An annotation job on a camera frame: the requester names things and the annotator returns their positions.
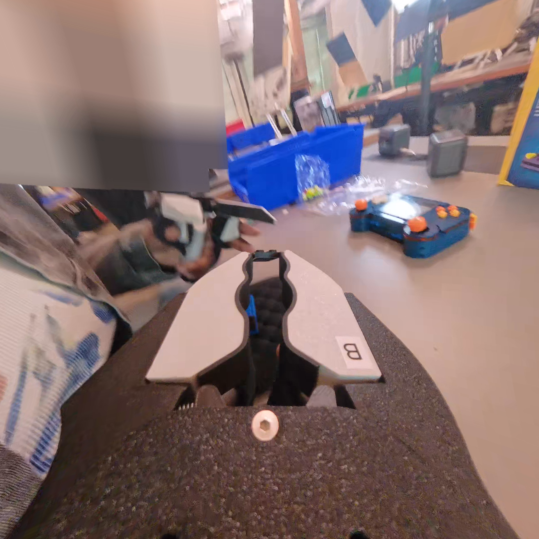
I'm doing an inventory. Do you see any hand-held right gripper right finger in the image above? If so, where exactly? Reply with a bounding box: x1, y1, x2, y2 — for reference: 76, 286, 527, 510
281, 250, 383, 384

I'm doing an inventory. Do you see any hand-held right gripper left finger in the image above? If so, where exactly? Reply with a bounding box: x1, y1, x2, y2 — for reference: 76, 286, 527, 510
144, 251, 252, 385

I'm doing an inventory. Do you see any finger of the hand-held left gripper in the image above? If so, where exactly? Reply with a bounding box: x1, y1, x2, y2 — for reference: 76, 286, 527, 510
211, 199, 278, 225

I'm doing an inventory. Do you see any person's left forearm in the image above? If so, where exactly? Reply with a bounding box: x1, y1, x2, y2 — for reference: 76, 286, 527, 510
77, 218, 187, 296

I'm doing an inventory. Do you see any person's left hand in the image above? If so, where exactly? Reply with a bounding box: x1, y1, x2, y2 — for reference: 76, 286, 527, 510
180, 222, 261, 282

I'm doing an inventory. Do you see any blue plastic bin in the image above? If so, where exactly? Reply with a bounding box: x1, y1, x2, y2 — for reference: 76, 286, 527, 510
226, 123, 275, 155
229, 123, 365, 211

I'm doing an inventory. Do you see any black foam pad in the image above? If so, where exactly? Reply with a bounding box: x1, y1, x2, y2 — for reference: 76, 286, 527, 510
248, 277, 292, 368

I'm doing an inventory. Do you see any dark printed box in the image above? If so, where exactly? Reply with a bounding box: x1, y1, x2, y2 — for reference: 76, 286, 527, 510
292, 90, 340, 132

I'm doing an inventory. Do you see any blue toy game console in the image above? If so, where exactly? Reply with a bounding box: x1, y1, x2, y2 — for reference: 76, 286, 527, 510
349, 194, 479, 259

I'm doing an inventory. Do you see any empty clear plastic bag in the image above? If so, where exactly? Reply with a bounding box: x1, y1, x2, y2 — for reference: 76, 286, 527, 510
313, 176, 429, 216

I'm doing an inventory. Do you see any person's printed shirt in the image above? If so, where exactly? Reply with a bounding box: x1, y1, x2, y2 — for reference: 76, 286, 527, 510
0, 184, 132, 477

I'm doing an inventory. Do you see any grey cube device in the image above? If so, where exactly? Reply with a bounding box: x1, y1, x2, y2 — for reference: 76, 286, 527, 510
377, 123, 412, 159
426, 129, 469, 178

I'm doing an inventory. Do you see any black light stand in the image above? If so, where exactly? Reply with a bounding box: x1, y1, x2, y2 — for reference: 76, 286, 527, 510
418, 0, 444, 136

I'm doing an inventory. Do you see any long wooden workbench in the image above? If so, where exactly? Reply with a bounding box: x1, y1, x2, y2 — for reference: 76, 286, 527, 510
336, 54, 532, 111

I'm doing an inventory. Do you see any blue and yellow toy box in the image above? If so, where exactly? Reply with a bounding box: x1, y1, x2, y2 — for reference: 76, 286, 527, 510
497, 0, 539, 191

